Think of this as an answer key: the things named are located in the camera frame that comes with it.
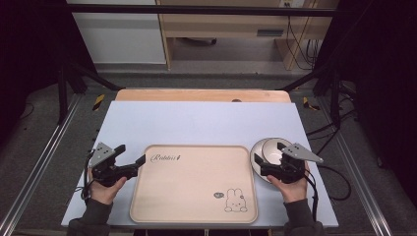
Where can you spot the person's right hand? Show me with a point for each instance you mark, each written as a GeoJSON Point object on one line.
{"type": "Point", "coordinates": [293, 191]}

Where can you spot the white plate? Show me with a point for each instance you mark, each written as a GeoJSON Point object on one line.
{"type": "Point", "coordinates": [256, 151]}

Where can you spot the black horizontal frame bar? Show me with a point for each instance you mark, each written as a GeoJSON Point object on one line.
{"type": "Point", "coordinates": [196, 9]}

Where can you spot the black metal stand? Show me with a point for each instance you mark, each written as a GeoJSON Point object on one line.
{"type": "Point", "coordinates": [333, 95]}
{"type": "Point", "coordinates": [63, 91]}

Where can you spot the person's left hand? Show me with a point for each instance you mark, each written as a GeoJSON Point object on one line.
{"type": "Point", "coordinates": [104, 193]}

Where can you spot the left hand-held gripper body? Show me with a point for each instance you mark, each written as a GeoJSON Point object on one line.
{"type": "Point", "coordinates": [105, 168]}

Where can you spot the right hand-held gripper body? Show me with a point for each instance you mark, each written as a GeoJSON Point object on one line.
{"type": "Point", "coordinates": [290, 168]}

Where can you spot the white bowl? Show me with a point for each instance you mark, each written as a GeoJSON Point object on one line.
{"type": "Point", "coordinates": [272, 151]}

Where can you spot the wooden board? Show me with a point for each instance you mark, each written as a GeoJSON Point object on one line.
{"type": "Point", "coordinates": [196, 95]}

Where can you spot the yellow black tape marker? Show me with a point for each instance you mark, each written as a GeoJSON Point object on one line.
{"type": "Point", "coordinates": [98, 102]}
{"type": "Point", "coordinates": [308, 103]}

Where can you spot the white wall socket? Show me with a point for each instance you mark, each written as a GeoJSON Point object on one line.
{"type": "Point", "coordinates": [290, 3]}

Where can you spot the beige tray with rabbit print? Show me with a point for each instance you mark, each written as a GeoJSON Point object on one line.
{"type": "Point", "coordinates": [193, 187]}

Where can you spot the white cabinet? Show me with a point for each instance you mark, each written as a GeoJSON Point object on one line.
{"type": "Point", "coordinates": [119, 36]}

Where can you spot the aluminium rail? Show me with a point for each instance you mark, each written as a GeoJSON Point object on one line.
{"type": "Point", "coordinates": [39, 164]}
{"type": "Point", "coordinates": [359, 183]}

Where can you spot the light wooden desk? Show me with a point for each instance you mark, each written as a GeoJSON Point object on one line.
{"type": "Point", "coordinates": [236, 24]}

